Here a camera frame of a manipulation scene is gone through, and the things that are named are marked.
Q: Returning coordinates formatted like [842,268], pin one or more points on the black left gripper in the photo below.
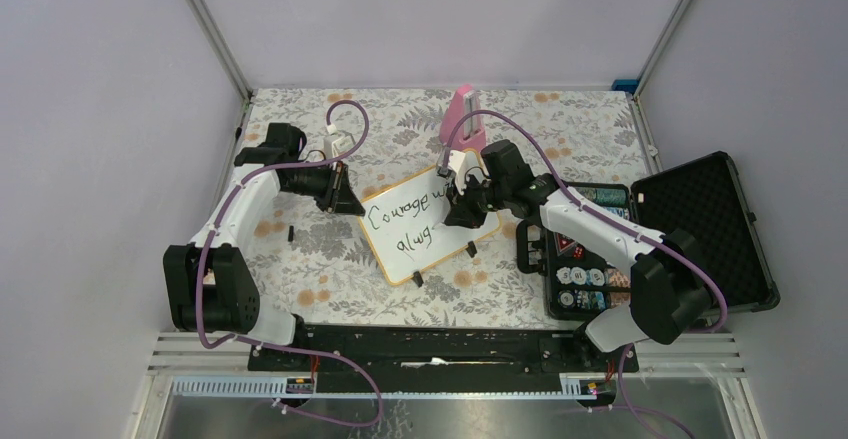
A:
[339,198]

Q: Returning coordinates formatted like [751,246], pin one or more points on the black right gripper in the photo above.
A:
[461,212]

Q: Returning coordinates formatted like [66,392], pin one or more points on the yellow framed whiteboard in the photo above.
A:
[398,226]

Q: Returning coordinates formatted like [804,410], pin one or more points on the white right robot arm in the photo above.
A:
[669,292]

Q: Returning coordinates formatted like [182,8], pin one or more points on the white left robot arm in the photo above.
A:
[209,284]

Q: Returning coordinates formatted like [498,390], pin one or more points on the floral table mat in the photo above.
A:
[329,274]

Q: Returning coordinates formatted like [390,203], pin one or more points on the blue white chip stack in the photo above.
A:
[611,214]

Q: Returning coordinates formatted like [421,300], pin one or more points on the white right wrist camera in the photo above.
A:
[453,166]

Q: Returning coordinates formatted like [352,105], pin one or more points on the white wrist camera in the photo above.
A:
[337,144]
[453,166]

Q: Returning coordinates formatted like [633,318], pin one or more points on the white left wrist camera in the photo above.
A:
[337,144]

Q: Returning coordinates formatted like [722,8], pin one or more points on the black mounting base plate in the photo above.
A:
[441,360]

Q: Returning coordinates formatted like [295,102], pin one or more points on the blue corner bracket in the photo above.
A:
[628,86]

